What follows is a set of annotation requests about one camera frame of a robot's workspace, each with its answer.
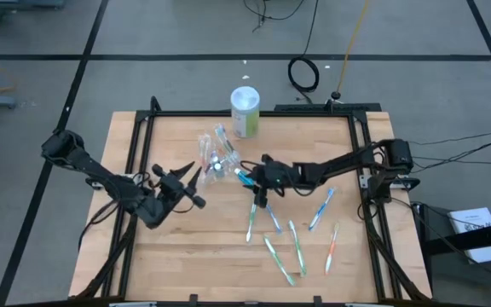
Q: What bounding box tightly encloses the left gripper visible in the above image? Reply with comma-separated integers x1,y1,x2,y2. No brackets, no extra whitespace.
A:
150,160,208,210

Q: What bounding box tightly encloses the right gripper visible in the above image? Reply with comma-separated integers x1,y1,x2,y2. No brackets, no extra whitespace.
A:
248,153,300,210

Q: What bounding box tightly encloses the blue mouthwash bottle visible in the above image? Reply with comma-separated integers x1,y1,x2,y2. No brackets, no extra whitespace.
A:
232,167,256,188
210,155,226,178

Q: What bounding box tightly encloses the green white toothbrush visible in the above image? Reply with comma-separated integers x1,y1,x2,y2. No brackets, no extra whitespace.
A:
263,234,297,287
245,200,258,245

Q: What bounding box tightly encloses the clear plastic bag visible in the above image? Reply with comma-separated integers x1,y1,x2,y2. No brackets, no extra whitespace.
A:
196,121,243,185

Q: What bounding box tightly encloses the purple blue toothbrush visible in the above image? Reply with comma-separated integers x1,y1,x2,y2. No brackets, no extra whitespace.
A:
213,122,235,155

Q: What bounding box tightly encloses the clear bag of toothbrushes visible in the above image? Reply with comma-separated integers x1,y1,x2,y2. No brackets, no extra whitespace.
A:
287,219,309,277

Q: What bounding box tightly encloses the white green wipes canister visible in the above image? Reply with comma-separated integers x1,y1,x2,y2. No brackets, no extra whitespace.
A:
229,85,262,139

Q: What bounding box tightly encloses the black flat bar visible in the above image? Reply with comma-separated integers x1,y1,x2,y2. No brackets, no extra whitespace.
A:
274,102,383,113

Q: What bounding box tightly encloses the black side stand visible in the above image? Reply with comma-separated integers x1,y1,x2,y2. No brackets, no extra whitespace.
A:
411,202,491,299

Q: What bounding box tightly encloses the white booklet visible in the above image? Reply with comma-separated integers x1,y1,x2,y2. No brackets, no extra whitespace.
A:
446,206,491,264

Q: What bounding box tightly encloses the black aluminium table frame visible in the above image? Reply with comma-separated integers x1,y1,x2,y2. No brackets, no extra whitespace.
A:
68,96,433,304

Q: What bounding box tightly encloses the coiled black cable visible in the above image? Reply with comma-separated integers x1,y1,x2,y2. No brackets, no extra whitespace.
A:
286,0,321,106

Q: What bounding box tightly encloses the yellow cable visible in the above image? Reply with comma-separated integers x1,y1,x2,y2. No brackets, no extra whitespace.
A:
333,0,371,102

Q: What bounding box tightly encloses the grey equipment frame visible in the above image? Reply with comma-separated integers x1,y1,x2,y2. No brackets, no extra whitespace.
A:
0,0,66,34

